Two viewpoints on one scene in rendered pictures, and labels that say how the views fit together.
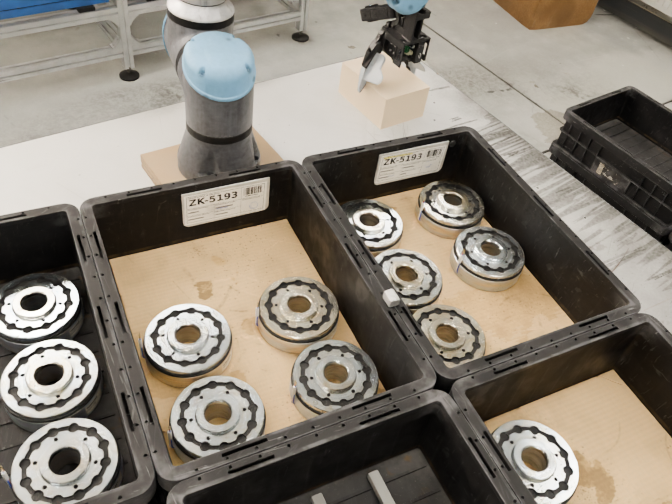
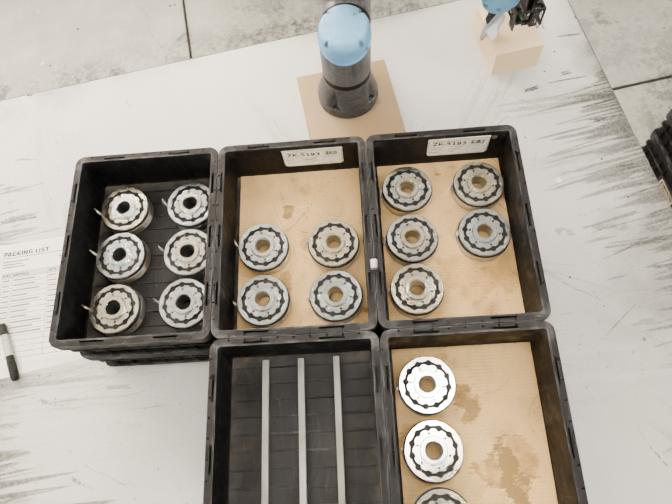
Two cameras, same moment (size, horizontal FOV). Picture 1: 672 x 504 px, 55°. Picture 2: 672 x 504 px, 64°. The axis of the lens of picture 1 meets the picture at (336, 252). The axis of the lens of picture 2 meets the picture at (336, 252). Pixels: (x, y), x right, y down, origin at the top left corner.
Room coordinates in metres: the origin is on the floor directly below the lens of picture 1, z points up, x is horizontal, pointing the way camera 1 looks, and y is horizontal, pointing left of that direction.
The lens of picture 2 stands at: (0.21, -0.24, 1.86)
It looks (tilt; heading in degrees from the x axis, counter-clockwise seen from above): 68 degrees down; 40
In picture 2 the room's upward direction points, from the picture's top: 11 degrees counter-clockwise
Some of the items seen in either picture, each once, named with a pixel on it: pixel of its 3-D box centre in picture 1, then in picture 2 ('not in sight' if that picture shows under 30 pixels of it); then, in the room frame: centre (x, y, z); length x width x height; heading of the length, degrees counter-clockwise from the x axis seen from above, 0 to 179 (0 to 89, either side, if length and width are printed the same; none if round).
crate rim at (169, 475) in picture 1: (244, 291); (293, 233); (0.49, 0.10, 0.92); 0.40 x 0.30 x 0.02; 32
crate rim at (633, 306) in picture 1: (457, 233); (450, 222); (0.65, -0.16, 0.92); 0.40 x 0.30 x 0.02; 32
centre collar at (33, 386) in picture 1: (49, 375); (187, 251); (0.37, 0.29, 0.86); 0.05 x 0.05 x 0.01
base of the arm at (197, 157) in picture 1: (219, 141); (347, 80); (0.94, 0.24, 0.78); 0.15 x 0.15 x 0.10
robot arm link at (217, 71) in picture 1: (218, 82); (345, 44); (0.95, 0.24, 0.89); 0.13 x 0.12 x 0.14; 28
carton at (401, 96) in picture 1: (382, 89); (506, 36); (1.27, -0.04, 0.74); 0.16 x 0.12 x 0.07; 41
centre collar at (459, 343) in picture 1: (447, 334); (417, 287); (0.52, -0.16, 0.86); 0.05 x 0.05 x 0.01
